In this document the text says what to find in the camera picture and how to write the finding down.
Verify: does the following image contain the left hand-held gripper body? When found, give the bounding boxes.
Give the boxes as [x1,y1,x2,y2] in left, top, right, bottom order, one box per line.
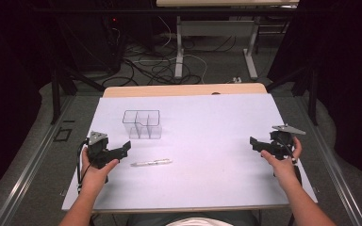
[86,130,121,170]

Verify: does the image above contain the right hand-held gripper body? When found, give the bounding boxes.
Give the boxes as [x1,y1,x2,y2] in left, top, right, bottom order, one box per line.
[265,123,307,160]

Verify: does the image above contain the clear plastic pen holder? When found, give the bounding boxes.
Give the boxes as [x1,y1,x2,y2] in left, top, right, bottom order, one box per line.
[122,109,163,140]

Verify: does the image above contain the white pen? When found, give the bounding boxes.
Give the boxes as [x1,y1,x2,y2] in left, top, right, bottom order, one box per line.
[129,158,173,168]

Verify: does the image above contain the person's left hand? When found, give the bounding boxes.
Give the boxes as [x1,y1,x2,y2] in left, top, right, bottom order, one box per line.
[80,148,121,193]

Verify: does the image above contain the person's right hand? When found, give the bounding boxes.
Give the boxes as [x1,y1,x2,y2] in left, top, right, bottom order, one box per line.
[260,137,304,191]

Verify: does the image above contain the black metal stand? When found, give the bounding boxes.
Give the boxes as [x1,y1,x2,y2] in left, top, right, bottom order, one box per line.
[49,65,107,125]
[265,64,320,126]

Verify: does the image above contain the white table mat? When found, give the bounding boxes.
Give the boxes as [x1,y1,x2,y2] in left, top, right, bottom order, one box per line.
[61,93,319,212]

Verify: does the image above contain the wooden table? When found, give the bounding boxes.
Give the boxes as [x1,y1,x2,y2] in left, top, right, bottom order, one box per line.
[61,82,319,215]

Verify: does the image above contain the person's clothing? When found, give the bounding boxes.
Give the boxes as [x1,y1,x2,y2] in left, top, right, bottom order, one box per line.
[125,210,260,226]

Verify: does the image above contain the black computer tower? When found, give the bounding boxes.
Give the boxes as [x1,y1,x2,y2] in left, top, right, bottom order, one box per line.
[56,12,127,74]

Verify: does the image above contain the white-legged desk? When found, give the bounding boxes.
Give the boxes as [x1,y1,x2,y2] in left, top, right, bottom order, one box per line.
[156,0,301,81]

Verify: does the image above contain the black horizontal bar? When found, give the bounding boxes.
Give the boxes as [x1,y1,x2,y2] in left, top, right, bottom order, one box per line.
[32,7,300,17]

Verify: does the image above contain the left hand-held gripper black cable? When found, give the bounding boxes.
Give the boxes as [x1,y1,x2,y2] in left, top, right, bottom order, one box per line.
[75,138,92,194]

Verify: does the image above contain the hand-held gripper black cable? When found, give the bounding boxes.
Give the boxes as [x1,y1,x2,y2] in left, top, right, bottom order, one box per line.
[75,138,92,194]
[279,134,304,186]

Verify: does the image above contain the right hand-held gripper black cable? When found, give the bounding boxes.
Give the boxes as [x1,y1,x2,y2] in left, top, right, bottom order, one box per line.
[279,134,304,186]

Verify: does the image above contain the grey floor rail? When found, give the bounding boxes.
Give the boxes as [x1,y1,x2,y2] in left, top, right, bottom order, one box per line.
[0,95,76,226]
[295,95,362,226]

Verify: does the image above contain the tangle of black floor cables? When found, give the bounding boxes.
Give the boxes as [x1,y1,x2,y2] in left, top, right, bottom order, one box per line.
[101,34,238,88]

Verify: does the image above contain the white floor cable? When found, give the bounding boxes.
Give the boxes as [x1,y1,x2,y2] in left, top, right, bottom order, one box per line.
[156,15,209,85]

